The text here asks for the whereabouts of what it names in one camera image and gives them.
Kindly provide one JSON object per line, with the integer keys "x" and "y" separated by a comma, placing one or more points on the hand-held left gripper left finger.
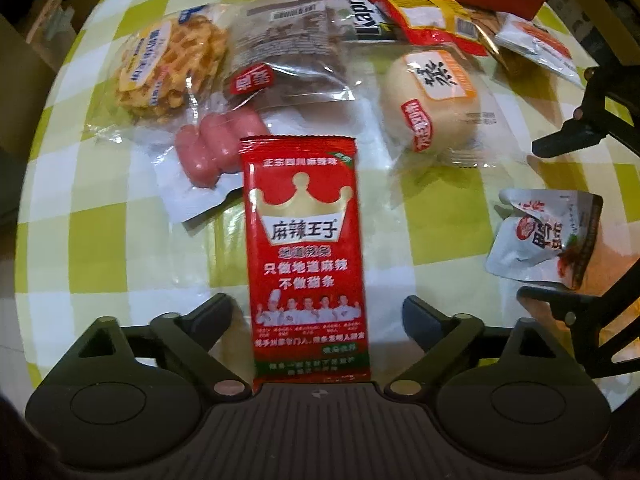
{"x": 227, "y": 310}

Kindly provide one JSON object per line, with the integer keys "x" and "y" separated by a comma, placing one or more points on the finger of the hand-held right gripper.
{"x": 560, "y": 300}
{"x": 575, "y": 132}

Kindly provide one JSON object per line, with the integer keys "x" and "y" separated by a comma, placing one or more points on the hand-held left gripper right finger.
{"x": 415, "y": 311}

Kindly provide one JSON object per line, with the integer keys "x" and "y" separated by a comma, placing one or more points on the silver meat snack packet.
{"x": 545, "y": 235}

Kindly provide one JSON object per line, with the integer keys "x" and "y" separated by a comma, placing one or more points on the red spicy strip packet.
{"x": 305, "y": 260}

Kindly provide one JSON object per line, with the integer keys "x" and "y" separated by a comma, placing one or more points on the small white noodle snack packet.
{"x": 545, "y": 45}

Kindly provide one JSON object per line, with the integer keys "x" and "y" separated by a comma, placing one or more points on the round white bun packet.
{"x": 430, "y": 100}

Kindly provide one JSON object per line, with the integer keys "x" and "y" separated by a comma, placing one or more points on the vacuum-packed pink sausages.
{"x": 200, "y": 150}

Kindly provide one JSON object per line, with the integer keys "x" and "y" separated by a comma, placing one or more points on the yellow red snack packet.
{"x": 425, "y": 15}

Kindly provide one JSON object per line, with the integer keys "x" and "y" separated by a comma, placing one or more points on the clear waffle packet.
{"x": 165, "y": 65}

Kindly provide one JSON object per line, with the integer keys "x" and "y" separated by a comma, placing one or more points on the clear brown cake packet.
{"x": 295, "y": 45}

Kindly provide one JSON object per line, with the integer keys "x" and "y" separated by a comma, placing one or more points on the yellow green checkered tablecloth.
{"x": 430, "y": 220}

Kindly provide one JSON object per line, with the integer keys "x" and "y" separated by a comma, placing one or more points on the gold brown sachet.
{"x": 487, "y": 27}

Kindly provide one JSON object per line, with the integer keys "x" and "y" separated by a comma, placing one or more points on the white green wafer packet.
{"x": 367, "y": 17}

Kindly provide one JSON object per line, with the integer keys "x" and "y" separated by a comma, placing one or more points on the brown cardboard box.
{"x": 22, "y": 75}
{"x": 75, "y": 5}

